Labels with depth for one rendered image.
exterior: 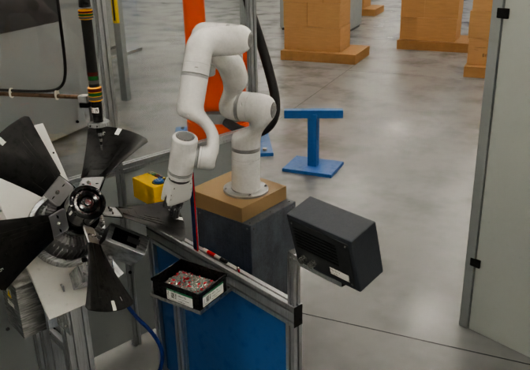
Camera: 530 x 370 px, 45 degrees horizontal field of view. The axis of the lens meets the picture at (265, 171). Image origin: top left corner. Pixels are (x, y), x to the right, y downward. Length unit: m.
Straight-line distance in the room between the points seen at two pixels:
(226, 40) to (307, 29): 7.92
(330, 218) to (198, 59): 0.67
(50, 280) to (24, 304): 0.26
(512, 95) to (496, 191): 0.48
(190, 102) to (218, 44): 0.22
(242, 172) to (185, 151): 0.58
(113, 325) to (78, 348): 0.88
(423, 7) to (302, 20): 2.10
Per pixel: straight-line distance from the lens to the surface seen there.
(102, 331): 3.40
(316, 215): 1.93
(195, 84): 2.12
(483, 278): 3.53
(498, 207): 3.33
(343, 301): 3.82
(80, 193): 2.17
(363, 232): 1.84
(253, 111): 2.53
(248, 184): 2.66
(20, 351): 3.22
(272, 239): 2.71
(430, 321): 3.73
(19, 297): 2.56
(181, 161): 2.12
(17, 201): 2.42
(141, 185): 2.69
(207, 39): 2.15
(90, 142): 2.39
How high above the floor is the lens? 2.06
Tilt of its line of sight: 21 degrees down
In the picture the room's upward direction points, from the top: 1 degrees counter-clockwise
